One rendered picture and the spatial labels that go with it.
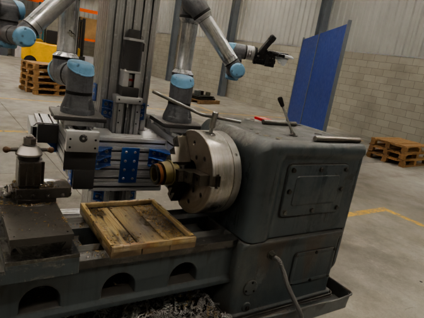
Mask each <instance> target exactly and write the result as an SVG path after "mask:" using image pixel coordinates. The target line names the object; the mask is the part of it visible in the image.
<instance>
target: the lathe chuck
mask: <svg viewBox="0 0 424 318"><path fill-rule="evenodd" d="M206 132H209V130H196V129H190V130H187V131H186V134H187V142H188V146H189V153H190V158H191V160H193V161H194V163H193V164H191V165H188V164H187V165H179V167H180V169H183V168H195V169H197V170H200V171H202V172H204V173H206V174H208V175H211V176H213V177H216V175H218V176H220V178H219V184H218V187H217V189H215V188H214V187H210V186H198V185H196V184H193V183H188V185H187V187H186V189H185V191H184V193H183V195H182V197H181V199H180V201H179V205H180V207H181V208H182V209H183V210H184V211H186V212H187V213H190V214H198V213H212V212H216V211H219V210H220V209H222V207H224V205H225V204H226V203H227V201H228V199H229V197H230V195H231V192H232V188H233V181H234V164H233V156H232V152H231V150H230V147H229V145H228V143H227V141H226V140H225V138H224V137H223V136H222V135H221V134H220V133H218V132H216V131H213V134H214V136H211V135H209V134H206ZM212 206H217V207H216V208H215V209H212V210H209V208H210V207H212Z"/></svg>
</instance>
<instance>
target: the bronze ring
mask: <svg viewBox="0 0 424 318"><path fill-rule="evenodd" d="M175 169H180V167H179V166H178V165H177V164H176V163H173V162H172V161H171V160H165V161H164V162H158V163H154V164H152V165H151V167H150V179H151V182H152V183H153V184H154V185H167V184H168V185H170V186H171V185H173V184H174V182H175V181H176V171H175Z"/></svg>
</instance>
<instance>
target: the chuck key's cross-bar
mask: <svg viewBox="0 0 424 318"><path fill-rule="evenodd" d="M152 93H154V94H155V95H158V96H159V97H162V98H164V99H166V100H168V101H170V102H172V103H175V104H177V105H179V106H181V107H183V108H185V109H187V110H190V111H191V112H194V113H195V114H197V115H200V116H202V117H208V118H212V117H213V116H212V115H209V114H204V113H202V112H199V111H197V110H195V109H193V108H191V107H189V106H187V105H184V104H183V103H180V102H178V101H176V100H174V99H173V98H170V97H168V96H166V95H164V94H162V93H160V92H158V91H155V90H153V91H152ZM217 119H218V120H223V121H229V122H235V123H239V124H240V123H241V120H237V119H231V118H226V117H220V116H218V118H217Z"/></svg>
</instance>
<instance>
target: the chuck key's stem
mask: <svg viewBox="0 0 424 318"><path fill-rule="evenodd" d="M218 114H219V112H217V111H215V110H214V111H213V113H212V116H213V117H212V118H211V121H210V123H209V133H208V134H211V135H212V133H213V129H214V128H215V126H216V121H217V118H218Z"/></svg>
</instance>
